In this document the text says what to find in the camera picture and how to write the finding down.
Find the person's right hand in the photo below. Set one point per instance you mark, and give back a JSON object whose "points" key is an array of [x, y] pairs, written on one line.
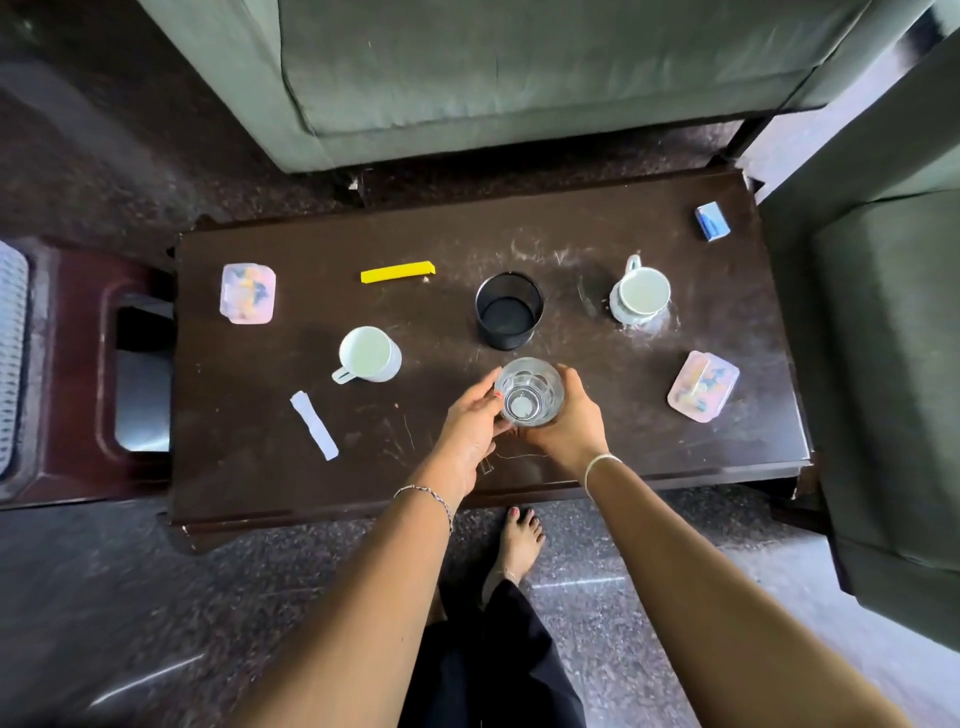
{"points": [[577, 431]]}

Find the person's left hand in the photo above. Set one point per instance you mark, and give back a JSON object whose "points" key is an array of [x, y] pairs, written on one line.
{"points": [[465, 439]]}

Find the person's right thumb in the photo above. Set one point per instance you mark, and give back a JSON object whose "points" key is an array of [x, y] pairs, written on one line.
{"points": [[534, 436]]}

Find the person's left thumb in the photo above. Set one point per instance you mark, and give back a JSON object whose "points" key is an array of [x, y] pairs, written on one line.
{"points": [[504, 426]]}

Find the clear drinking glass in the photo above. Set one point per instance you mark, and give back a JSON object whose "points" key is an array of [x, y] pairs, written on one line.
{"points": [[529, 394]]}

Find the person's right forearm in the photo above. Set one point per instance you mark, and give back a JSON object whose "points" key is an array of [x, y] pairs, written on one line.
{"points": [[712, 600]]}

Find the person's left forearm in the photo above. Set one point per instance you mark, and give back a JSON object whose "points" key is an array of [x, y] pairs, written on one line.
{"points": [[375, 600]]}

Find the white wrist bangle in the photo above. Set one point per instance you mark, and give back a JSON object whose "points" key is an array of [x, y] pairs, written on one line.
{"points": [[600, 461]]}

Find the person's bare foot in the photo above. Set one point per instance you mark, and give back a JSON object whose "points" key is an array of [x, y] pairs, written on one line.
{"points": [[517, 544]]}

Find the black mesh pen holder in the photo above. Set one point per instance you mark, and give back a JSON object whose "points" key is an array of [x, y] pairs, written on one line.
{"points": [[508, 315]]}

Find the plain white mug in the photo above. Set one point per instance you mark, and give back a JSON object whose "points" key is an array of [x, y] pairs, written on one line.
{"points": [[371, 354]]}

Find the pink plastic lidded container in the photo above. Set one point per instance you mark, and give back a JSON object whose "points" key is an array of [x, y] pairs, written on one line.
{"points": [[703, 386], [247, 294]]}

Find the white patterned tea cup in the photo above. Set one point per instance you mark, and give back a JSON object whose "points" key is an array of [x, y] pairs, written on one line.
{"points": [[641, 292]]}

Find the yellow plastic clip stick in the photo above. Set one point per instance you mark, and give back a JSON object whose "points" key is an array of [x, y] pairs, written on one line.
{"points": [[397, 272]]}

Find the white plastic clip stick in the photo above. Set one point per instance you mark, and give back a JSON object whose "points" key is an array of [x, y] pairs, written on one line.
{"points": [[315, 426]]}

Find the black trousers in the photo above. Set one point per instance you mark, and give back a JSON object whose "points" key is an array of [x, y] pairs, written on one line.
{"points": [[487, 667]]}

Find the small blue box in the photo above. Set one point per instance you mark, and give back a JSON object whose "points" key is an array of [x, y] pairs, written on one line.
{"points": [[714, 222]]}

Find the green fabric sofa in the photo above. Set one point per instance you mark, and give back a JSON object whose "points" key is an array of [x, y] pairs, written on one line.
{"points": [[525, 67]]}

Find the green fabric armchair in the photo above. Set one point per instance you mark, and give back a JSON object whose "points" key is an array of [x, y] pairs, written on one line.
{"points": [[885, 337]]}

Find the maroon plastic stool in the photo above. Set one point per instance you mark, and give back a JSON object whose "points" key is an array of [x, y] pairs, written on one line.
{"points": [[75, 360]]}

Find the white plastic mesh basket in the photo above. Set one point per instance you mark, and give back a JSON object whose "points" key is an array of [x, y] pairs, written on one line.
{"points": [[10, 360]]}

